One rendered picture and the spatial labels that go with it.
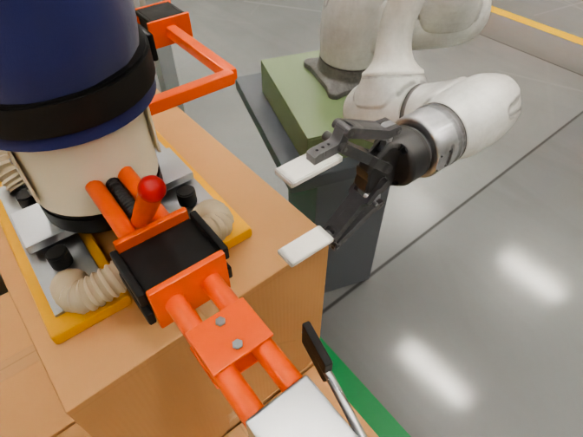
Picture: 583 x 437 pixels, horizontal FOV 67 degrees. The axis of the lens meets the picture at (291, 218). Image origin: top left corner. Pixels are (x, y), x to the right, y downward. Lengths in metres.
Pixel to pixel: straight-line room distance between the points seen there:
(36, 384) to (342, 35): 1.01
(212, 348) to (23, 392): 0.75
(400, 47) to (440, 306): 1.20
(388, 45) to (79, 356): 0.63
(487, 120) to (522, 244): 1.48
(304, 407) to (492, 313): 1.51
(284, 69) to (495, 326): 1.18
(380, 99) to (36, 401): 0.88
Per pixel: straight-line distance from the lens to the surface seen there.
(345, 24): 1.09
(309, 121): 1.06
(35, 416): 1.08
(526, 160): 2.54
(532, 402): 1.72
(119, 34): 0.51
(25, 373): 1.13
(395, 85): 0.74
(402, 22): 0.77
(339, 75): 1.15
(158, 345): 0.58
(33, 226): 0.70
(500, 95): 0.69
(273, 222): 0.68
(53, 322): 0.62
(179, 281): 0.43
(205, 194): 0.70
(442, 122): 0.61
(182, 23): 0.95
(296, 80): 1.20
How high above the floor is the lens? 1.45
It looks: 48 degrees down
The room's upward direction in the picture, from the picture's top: straight up
